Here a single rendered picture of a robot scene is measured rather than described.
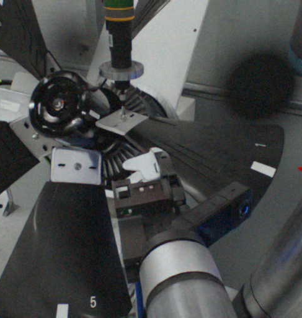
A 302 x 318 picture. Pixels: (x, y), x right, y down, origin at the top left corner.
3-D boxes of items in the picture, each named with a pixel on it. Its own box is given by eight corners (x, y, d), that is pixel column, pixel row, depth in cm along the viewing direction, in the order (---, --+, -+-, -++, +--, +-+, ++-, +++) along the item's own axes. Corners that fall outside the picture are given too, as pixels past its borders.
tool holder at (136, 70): (98, 63, 62) (93, 0, 57) (139, 62, 63) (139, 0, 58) (99, 82, 55) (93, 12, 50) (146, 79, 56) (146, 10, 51)
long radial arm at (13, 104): (100, 120, 90) (74, 104, 80) (91, 149, 90) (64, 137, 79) (12, 99, 102) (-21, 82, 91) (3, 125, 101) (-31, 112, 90)
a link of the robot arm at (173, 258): (225, 263, 32) (225, 320, 36) (209, 227, 36) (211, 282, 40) (140, 281, 31) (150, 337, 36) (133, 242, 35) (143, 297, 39)
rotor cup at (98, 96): (65, 94, 76) (23, 68, 64) (129, 85, 71) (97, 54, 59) (61, 163, 73) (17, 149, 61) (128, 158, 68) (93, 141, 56)
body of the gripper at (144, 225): (110, 176, 45) (119, 247, 35) (178, 163, 46) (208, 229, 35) (119, 222, 49) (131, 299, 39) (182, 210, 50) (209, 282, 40)
